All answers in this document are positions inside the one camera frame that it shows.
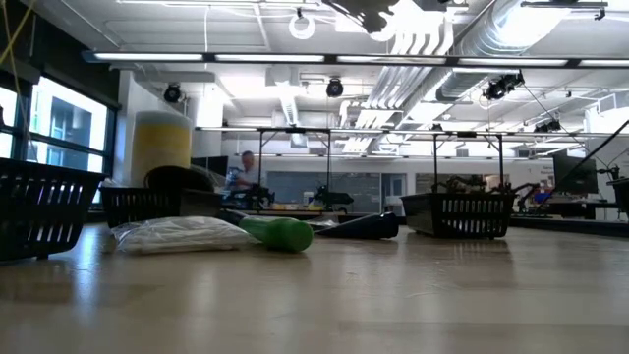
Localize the clear bag with black item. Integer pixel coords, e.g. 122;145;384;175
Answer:
303;218;341;232
143;165;216;194
189;163;230;194

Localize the green shampoo bottle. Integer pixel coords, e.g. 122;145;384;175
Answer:
239;215;315;254

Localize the clear vanity pack bag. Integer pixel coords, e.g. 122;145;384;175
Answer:
101;215;259;256

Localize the person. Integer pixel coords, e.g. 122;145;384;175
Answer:
224;149;264;193

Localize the black plastic basket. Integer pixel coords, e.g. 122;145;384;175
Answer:
0;156;108;263
99;185;225;230
606;177;629;220
400;191;518;241

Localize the black bar with light strips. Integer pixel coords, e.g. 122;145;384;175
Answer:
82;48;629;69

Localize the yellow canister with white lid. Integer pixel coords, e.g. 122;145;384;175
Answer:
130;110;194;189

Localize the black background monitor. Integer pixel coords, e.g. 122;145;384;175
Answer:
552;149;600;196

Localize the large window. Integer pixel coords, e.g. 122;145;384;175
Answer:
0;73;118;174

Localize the white ring lamp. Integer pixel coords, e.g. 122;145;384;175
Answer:
288;13;317;41

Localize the silver ventilation duct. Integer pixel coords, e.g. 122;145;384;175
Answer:
434;0;574;104

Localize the black ceiling camera device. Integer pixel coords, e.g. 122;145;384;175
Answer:
482;71;526;102

